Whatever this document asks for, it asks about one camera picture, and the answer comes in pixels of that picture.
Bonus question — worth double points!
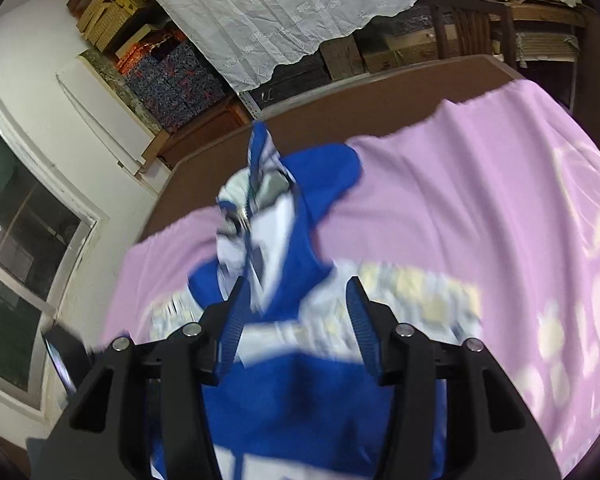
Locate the wooden bench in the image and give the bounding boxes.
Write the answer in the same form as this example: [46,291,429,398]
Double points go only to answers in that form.
[500,0,588,111]

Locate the window with white frame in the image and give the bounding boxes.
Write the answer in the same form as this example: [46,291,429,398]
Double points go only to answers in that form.
[0,85,111,418]

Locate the white lace cloth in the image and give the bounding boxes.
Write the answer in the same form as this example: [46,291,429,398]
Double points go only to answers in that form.
[125,0,521,93]

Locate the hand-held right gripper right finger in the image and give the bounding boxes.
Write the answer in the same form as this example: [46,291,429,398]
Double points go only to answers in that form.
[345,276,563,480]

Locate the white board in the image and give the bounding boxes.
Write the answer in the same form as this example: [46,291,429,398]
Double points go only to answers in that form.
[56,55,156,176]

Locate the green patterned panel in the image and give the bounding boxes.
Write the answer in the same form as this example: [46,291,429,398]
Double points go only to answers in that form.
[80,50,173,133]

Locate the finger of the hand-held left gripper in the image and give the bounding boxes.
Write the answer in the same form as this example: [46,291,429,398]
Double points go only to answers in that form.
[42,327,95,396]

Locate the stack of blue patterned boxes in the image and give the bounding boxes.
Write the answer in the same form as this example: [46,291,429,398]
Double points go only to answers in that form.
[115,30,226,133]

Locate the low wooden cabinet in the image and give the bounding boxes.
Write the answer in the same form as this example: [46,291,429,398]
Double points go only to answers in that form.
[142,95,253,171]

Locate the brown cardboard box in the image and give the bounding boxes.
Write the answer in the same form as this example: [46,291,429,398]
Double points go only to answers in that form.
[362,35,438,73]

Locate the blue red zip hoodie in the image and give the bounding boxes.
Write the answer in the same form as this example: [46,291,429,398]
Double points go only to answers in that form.
[150,122,483,480]

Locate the dark wooden chair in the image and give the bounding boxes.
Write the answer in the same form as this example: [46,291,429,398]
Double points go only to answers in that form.
[425,0,518,68]

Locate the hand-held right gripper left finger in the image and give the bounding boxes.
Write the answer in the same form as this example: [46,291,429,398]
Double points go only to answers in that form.
[27,275,253,480]

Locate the brown table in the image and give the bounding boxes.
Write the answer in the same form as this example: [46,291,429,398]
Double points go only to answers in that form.
[145,54,518,241]

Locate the pink printed blanket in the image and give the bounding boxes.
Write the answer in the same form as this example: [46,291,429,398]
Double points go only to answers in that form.
[102,79,600,480]

